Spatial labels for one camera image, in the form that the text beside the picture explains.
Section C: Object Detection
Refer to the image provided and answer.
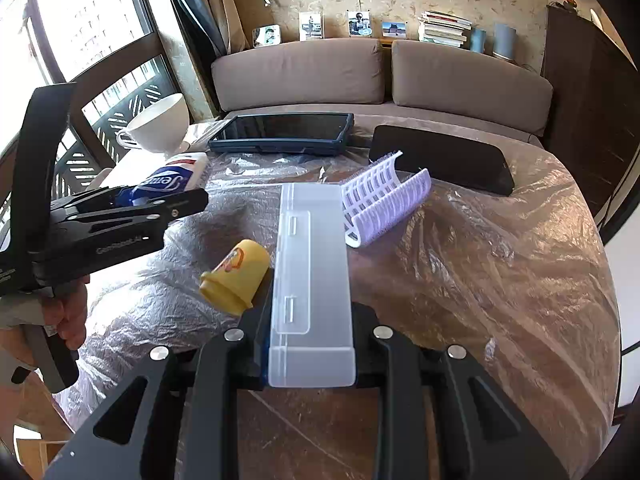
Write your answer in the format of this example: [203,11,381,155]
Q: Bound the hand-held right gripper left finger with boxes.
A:
[42,269,276,480]

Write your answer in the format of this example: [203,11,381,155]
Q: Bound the large grey cylinder speaker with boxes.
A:
[493,22,517,62]

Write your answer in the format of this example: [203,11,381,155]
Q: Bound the white ceramic cup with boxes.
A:
[115,92,191,155]

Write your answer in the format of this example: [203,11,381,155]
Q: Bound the dark wooden cabinet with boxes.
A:
[542,4,640,243]

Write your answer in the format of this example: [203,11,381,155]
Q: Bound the clear plastic table cover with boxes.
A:
[50,120,624,480]

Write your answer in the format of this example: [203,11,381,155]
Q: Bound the brown fabric sofa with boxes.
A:
[210,37,555,148]

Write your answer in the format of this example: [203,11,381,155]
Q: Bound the dark and beige curtain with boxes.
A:
[159,0,242,58]

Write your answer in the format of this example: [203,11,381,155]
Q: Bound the translucent plastic box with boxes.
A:
[267,182,357,389]

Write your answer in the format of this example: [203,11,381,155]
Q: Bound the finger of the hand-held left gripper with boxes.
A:
[49,185,136,212]
[49,188,209,252]

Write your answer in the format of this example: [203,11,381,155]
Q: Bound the round wooden table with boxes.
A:
[50,120,624,480]

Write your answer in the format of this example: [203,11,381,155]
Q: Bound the white black-framed panel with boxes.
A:
[597,210,640,421]

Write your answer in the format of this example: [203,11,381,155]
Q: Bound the person's left hand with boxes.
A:
[42,273,90,352]

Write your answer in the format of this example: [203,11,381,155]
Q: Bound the tablet in dark blue case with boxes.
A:
[207,112,356,157]

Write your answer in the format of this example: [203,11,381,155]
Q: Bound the brown sofa back cushion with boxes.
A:
[210,37,387,113]
[391,39,554,136]

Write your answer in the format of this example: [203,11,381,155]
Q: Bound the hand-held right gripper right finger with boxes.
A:
[351,301,569,480]

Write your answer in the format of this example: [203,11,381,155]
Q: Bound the small yellow plastic cup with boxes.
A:
[199,238,272,317]

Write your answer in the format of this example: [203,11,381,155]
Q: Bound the black rectangular case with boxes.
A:
[368,124,516,197]

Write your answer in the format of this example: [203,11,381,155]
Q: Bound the stack of books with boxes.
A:
[417,9,474,49]

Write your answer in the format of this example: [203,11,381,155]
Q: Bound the large window dark frame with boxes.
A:
[0,0,193,221]

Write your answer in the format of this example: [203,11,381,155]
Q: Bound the blue white tissue pack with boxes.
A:
[131,152,210,207]

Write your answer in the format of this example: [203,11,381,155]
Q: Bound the lavender plastic hair roller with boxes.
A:
[340,149,432,250]

